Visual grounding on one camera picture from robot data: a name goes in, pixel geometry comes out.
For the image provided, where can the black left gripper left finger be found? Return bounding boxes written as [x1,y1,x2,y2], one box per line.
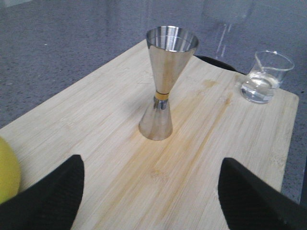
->
[0,155,84,230]

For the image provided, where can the steel double jigger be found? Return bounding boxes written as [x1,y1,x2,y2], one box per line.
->
[139,25,199,140]

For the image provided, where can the clear glass beaker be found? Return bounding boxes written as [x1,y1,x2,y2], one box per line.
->
[240,50,295,104]

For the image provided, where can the wooden cutting board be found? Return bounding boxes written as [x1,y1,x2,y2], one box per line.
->
[0,41,299,230]

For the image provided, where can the yellow lemon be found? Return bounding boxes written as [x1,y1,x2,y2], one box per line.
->
[0,138,21,204]

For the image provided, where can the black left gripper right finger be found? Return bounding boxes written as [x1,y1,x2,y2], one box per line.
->
[218,158,307,230]

